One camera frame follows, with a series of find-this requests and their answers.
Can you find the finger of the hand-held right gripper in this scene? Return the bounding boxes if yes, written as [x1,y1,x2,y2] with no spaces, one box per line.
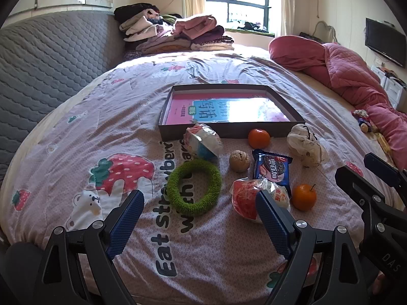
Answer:
[363,152,407,212]
[335,164,391,239]

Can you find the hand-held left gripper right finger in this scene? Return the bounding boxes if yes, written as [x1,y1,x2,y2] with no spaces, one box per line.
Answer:
[255,190,366,305]

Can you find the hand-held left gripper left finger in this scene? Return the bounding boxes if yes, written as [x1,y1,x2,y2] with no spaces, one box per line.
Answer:
[32,190,145,305]

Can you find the plastic-wrapped red ball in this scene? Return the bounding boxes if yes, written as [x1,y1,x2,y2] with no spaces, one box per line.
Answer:
[231,178,291,224]

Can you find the orange with stem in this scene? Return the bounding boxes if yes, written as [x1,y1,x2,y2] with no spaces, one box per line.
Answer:
[292,184,317,211]

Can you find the blue cookie packet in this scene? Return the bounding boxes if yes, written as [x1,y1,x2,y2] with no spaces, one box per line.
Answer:
[252,149,293,197]

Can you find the green fuzzy ring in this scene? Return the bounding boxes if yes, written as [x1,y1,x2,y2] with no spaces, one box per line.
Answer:
[167,159,222,217]

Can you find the walnut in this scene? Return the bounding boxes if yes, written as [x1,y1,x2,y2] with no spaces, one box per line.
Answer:
[229,150,251,173]

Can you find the orange without stem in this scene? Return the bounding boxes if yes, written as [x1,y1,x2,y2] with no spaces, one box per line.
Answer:
[248,128,271,149]

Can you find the shallow brown cardboard box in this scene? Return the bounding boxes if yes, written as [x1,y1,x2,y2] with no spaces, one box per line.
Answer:
[158,85,306,142]

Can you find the plastic-wrapped blue white ball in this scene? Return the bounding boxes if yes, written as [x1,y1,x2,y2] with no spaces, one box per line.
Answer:
[183,123,223,162]

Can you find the person's right hand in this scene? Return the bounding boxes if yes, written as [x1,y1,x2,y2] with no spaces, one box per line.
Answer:
[373,271,387,296]

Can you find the yellow snack packet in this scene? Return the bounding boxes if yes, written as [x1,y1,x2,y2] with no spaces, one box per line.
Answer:
[375,132,393,153]

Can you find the beige bed sheet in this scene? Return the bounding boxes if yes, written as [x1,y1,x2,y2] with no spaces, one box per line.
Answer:
[293,70,398,166]

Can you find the white drawer unit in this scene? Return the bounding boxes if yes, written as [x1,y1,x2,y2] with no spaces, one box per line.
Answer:
[370,65,407,109]

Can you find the pink quilted duvet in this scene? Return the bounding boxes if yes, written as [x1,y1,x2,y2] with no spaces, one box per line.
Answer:
[269,35,407,178]

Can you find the pink book with blue label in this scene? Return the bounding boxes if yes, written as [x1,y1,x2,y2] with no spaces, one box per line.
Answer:
[165,94,291,124]

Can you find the black flat television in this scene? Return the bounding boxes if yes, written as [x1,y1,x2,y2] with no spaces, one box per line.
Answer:
[365,17,407,68]

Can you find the white heart-shaped chair back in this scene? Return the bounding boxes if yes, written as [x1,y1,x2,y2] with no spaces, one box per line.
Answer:
[313,21,339,43]

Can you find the grey quilted headboard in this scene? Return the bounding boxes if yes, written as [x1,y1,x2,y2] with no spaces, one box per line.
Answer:
[0,8,126,194]

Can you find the cream folded garment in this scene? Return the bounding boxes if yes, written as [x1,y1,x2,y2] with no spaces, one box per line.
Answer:
[191,43,236,52]

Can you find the lilac folded garment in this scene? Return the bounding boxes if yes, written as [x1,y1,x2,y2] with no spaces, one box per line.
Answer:
[135,33,193,54]

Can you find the leopard print garment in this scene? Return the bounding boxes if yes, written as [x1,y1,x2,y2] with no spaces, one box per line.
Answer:
[194,36,235,47]

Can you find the dark clothes on windowsill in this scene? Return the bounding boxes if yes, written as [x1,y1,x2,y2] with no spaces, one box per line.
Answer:
[240,21,266,31]

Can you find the dark purple garment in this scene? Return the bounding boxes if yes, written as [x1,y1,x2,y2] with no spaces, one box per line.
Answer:
[190,25,235,45]

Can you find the pink fleece garment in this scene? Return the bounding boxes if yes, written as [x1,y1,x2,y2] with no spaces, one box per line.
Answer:
[172,15,226,40]

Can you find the black garment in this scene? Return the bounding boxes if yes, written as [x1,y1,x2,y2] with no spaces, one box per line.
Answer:
[114,3,154,23]

